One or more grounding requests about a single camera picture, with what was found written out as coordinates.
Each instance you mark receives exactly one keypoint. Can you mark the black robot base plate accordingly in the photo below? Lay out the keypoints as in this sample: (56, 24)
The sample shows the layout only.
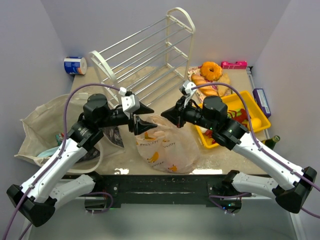
(169, 189)

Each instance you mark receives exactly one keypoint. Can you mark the orange ring doughnut bread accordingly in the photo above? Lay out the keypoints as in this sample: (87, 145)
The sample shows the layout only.
(211, 71)

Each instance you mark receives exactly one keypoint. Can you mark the green glass bottle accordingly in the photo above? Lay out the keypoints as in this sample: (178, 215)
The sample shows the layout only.
(271, 142)

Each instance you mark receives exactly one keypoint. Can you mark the purple box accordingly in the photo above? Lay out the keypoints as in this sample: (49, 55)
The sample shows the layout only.
(261, 100)

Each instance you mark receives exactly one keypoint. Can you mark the red lobster toy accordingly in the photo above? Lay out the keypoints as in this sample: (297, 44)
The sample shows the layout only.
(238, 115)

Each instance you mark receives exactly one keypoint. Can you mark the yellow lemon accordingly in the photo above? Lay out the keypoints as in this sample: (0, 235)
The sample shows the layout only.
(256, 123)

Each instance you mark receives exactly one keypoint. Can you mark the aluminium frame rail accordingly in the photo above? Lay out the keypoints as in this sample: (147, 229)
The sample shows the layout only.
(250, 76)

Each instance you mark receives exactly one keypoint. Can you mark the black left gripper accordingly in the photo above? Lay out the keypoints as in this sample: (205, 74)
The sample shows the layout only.
(134, 120)

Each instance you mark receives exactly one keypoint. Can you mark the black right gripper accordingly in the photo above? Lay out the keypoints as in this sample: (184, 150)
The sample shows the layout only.
(180, 114)

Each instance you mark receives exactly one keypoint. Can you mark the blue brown chips bag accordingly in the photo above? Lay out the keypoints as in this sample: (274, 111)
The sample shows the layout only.
(48, 153)

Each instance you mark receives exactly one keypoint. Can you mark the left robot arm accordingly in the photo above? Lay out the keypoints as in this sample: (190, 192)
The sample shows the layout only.
(38, 198)

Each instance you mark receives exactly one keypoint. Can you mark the blue toilet paper roll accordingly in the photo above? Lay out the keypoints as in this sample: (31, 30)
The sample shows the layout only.
(75, 65)

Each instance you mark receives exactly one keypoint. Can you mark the green red snack packet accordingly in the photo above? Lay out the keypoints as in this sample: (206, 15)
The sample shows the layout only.
(59, 138)

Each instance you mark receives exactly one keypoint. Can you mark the white metal shoe rack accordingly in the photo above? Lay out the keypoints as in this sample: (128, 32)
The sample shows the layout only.
(151, 62)

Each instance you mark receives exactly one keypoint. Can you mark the pink box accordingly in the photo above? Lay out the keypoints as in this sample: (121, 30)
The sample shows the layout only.
(238, 65)

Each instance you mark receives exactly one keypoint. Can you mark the cream canvas tote bag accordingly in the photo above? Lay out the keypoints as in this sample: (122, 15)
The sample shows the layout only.
(43, 125)

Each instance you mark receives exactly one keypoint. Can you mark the yellow plastic bin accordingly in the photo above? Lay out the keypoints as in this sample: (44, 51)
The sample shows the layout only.
(233, 102)

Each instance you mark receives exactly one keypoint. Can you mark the translucent orange plastic bag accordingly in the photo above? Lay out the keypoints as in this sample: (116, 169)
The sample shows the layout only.
(167, 148)

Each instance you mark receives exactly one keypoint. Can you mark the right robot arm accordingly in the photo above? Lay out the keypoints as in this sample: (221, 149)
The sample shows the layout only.
(288, 184)

